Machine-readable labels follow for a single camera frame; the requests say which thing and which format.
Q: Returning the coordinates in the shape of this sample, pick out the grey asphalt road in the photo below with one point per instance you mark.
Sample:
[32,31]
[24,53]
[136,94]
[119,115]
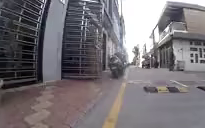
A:
[163,108]

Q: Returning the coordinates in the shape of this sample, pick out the pale building with balcony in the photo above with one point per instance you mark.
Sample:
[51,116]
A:
[186,40]

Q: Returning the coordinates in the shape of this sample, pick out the vehicle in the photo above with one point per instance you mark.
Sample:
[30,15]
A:
[145,62]

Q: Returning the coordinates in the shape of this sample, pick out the tree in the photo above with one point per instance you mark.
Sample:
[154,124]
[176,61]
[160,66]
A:
[135,53]

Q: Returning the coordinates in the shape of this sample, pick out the parked scooter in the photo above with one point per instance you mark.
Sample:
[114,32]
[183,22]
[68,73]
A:
[116,66]

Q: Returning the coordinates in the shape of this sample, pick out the yellow black speed bump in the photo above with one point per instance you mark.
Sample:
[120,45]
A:
[165,89]

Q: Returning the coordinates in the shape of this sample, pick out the building with metal grilles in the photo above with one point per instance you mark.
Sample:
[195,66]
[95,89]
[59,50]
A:
[53,40]

